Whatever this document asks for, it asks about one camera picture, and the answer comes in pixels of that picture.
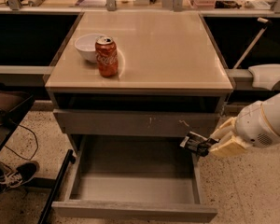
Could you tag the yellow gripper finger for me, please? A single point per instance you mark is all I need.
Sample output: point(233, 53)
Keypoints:
point(228, 144)
point(224, 129)

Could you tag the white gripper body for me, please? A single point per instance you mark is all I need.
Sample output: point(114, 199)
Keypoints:
point(254, 125)

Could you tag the black rxbar chocolate bar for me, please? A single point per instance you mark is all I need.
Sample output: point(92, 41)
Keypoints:
point(197, 144)

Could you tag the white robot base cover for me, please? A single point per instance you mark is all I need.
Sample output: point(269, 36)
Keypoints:
point(265, 76)

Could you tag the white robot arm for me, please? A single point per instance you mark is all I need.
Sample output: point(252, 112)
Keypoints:
point(257, 125)

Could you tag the grey drawer cabinet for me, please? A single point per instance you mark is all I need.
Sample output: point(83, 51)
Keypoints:
point(167, 63)

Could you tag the open grey lower drawer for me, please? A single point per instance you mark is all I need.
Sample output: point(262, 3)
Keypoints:
point(125, 177)

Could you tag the grey middle drawer front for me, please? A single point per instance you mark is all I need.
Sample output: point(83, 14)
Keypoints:
point(135, 123)

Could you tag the red coca-cola can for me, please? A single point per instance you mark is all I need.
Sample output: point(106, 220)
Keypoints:
point(106, 56)

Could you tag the white ceramic bowl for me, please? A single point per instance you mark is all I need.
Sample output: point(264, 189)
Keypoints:
point(85, 45)

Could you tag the black sneaker white laces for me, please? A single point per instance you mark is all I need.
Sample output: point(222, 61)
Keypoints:
point(21, 175)

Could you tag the dark office chair seat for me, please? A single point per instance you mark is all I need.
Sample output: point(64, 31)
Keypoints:
point(14, 105)

